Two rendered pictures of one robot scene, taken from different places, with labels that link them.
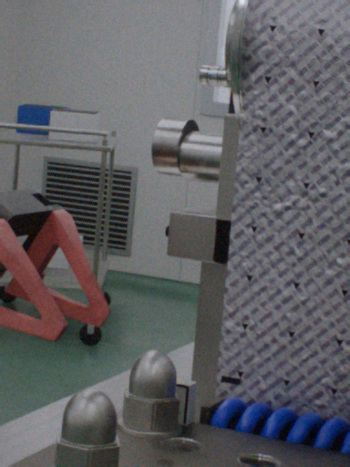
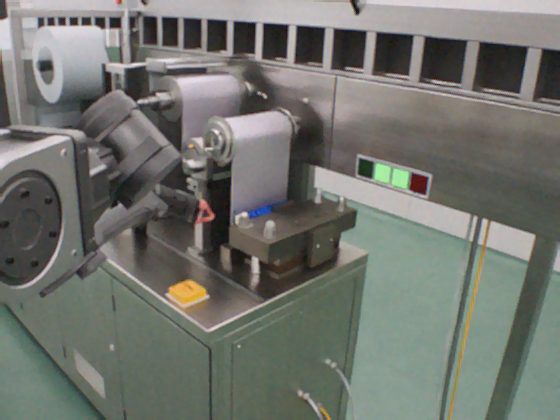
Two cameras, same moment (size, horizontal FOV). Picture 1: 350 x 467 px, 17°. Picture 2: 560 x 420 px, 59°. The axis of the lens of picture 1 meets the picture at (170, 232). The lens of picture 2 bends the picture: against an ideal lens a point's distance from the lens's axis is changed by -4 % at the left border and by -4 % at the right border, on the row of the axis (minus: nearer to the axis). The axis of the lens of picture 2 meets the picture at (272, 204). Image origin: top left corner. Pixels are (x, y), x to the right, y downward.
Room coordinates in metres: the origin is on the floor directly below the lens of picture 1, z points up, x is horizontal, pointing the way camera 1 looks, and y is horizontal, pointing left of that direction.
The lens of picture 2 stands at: (0.10, 1.25, 1.62)
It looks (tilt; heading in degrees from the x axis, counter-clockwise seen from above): 21 degrees down; 290
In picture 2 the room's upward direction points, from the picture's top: 3 degrees clockwise
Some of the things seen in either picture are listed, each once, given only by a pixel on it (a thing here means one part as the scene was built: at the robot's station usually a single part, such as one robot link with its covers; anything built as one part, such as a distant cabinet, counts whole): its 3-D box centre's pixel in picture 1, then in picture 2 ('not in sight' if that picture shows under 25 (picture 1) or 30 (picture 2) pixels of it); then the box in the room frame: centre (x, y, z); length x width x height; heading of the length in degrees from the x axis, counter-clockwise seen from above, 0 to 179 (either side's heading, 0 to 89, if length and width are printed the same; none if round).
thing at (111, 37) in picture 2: not in sight; (121, 37); (1.38, -0.44, 1.50); 0.14 x 0.14 x 0.06
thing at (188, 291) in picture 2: not in sight; (187, 292); (0.71, 0.22, 0.91); 0.07 x 0.07 x 0.02; 67
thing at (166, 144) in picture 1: (175, 147); (189, 167); (0.83, 0.00, 1.18); 0.04 x 0.02 x 0.04; 157
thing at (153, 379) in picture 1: (152, 389); (244, 218); (0.65, 0.00, 1.05); 0.04 x 0.04 x 0.04
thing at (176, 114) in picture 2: not in sight; (201, 96); (0.94, -0.28, 1.33); 0.25 x 0.14 x 0.14; 67
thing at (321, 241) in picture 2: not in sight; (321, 245); (0.44, -0.11, 0.96); 0.10 x 0.03 x 0.11; 67
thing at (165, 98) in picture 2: not in sight; (162, 100); (1.00, -0.13, 1.33); 0.06 x 0.06 x 0.06; 67
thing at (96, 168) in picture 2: not in sight; (69, 181); (0.46, 0.87, 1.45); 0.09 x 0.08 x 0.12; 6
